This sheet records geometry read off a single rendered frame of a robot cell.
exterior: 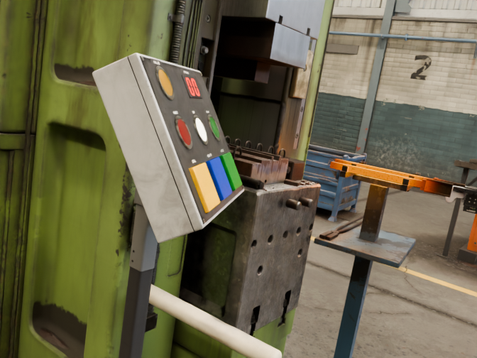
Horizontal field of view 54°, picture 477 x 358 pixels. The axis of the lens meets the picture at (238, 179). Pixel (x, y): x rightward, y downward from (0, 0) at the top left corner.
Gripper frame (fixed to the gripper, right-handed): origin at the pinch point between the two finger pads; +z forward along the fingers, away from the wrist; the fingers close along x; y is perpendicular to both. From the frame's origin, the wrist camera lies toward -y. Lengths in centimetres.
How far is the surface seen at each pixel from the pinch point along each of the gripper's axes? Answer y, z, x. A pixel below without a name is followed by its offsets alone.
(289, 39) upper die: -36, 44, -52
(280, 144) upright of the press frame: -4, 54, -22
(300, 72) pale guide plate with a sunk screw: -30, 51, -21
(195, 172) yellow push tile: -6, 28, -117
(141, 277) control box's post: 19, 42, -108
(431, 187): 0.5, 1.9, -12.5
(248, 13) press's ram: -40, 51, -65
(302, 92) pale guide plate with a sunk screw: -23, 51, -17
